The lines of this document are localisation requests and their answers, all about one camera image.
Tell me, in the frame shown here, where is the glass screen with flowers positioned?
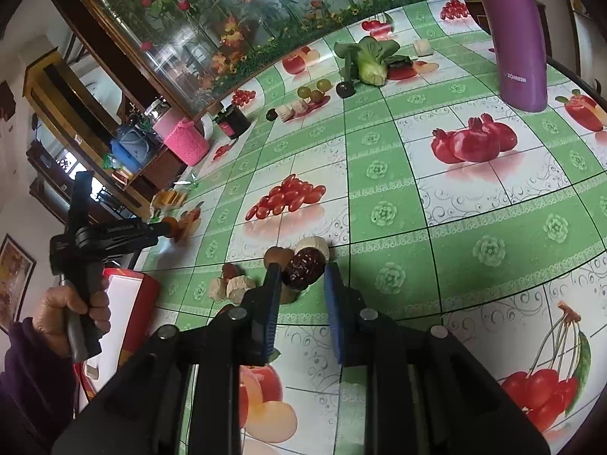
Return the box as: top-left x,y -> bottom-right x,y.
57,0 -> 470,119

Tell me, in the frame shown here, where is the orange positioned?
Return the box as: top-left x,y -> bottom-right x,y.
161,217 -> 186,243

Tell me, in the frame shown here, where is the person's left hand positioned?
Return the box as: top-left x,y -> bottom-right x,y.
32,279 -> 112,358

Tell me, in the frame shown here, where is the green fruit-print tablecloth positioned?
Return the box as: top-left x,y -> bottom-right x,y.
133,0 -> 607,455

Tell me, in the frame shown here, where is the red date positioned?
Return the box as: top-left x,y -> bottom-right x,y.
283,248 -> 328,291

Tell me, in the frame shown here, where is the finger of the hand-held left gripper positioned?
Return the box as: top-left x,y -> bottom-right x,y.
142,220 -> 174,242

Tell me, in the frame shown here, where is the framed wall picture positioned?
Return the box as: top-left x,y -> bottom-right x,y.
0,234 -> 38,335

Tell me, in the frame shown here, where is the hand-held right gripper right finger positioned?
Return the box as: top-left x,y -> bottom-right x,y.
324,262 -> 551,455

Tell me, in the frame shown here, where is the person's left forearm purple sleeve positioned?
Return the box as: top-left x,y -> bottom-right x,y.
0,317 -> 81,455

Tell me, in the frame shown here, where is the clear snack bag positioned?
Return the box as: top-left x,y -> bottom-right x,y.
151,188 -> 188,212

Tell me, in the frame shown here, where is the cream banana piece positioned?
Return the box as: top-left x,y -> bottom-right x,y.
295,235 -> 330,259
226,275 -> 257,304

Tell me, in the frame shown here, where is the large purple bottle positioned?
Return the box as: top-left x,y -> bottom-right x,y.
462,0 -> 548,113

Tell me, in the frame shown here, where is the brown kiwi fruit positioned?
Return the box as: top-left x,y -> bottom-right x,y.
264,246 -> 295,268

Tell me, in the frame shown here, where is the green bok choy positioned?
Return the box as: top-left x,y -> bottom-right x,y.
334,35 -> 404,87

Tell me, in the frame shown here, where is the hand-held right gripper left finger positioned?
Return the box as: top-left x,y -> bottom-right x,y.
52,263 -> 285,455

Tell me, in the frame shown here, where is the dark perfume bottle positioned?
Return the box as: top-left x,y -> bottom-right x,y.
217,104 -> 251,140

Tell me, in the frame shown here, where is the red tray with white base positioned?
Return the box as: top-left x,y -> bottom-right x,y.
76,268 -> 162,413

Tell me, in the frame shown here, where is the bottle with pink knitted sleeve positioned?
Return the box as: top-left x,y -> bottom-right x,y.
152,99 -> 210,166

